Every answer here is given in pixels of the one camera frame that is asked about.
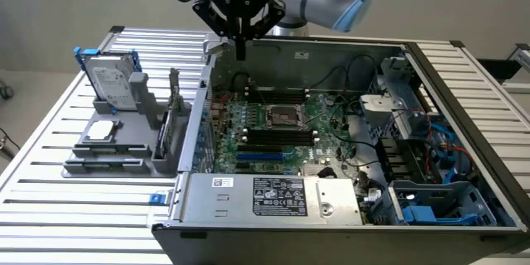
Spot aluminium frame table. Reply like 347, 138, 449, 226
475, 42, 530, 94

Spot graphics card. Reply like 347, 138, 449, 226
153, 67, 186, 161

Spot hard disk in blue carrier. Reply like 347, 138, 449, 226
73, 47, 144, 113

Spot black expansion slot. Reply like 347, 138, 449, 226
235, 145, 291, 155

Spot gray metal drive cage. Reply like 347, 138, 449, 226
373, 56, 419, 100

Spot open black PC case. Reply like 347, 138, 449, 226
149, 34, 530, 265

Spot black RAM slot bank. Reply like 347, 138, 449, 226
244, 85, 312, 104
243, 127, 320, 147

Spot blue expansion slot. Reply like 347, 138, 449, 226
235, 151, 291, 161

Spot blue data wire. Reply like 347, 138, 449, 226
428, 121, 457, 185

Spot silver CPU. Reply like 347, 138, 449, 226
86, 120, 116, 139

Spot long black looped wire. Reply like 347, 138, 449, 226
312, 55, 377, 92

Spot black floor cable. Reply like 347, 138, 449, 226
0, 128, 21, 158

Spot green motherboard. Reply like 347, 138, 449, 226
205, 89, 373, 179

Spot blue case latch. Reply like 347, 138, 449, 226
146, 191, 170, 206

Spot gray disk bay blue latch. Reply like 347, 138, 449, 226
387, 179, 500, 227

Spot CPU socket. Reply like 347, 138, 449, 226
263, 102, 308, 130

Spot gray parts rack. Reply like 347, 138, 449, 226
60, 71, 194, 179

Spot red power wire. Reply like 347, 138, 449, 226
424, 112, 471, 168

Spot silver power supply unit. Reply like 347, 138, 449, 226
176, 173, 364, 226

